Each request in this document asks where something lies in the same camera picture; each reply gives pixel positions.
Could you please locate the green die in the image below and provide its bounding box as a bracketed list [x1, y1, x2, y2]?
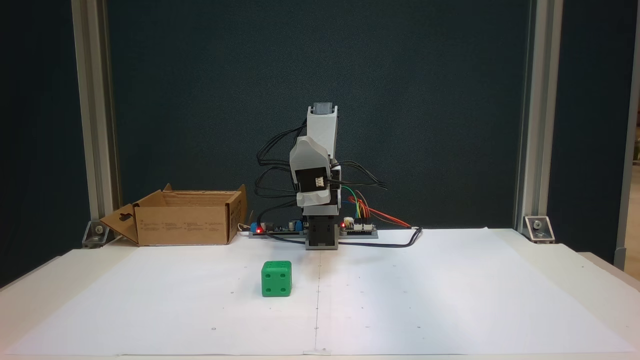
[260, 260, 293, 299]

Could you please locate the circuit board with jumper wires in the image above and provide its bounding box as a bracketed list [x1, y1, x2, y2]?
[339, 216, 379, 239]

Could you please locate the green jumper wire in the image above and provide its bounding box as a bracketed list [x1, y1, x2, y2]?
[340, 185, 362, 221]

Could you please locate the red orange wire pair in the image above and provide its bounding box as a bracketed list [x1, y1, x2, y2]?
[348, 196, 412, 229]

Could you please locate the brown cardboard box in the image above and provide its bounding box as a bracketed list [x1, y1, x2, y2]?
[99, 183, 248, 247]

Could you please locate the long black motor wire bundle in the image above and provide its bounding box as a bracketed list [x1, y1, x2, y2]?
[330, 159, 389, 191]

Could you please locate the metal corner bracket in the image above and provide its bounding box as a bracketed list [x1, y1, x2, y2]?
[81, 219, 120, 249]
[523, 215, 556, 245]

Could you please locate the wide grey ribbed fixed gripper finger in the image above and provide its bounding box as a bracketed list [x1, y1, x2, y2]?
[289, 135, 334, 171]

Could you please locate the aluminium frame post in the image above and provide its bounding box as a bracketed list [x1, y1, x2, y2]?
[514, 0, 564, 236]
[71, 0, 122, 237]

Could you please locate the black gripper wire loop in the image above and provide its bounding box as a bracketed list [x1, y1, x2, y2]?
[254, 124, 309, 227]

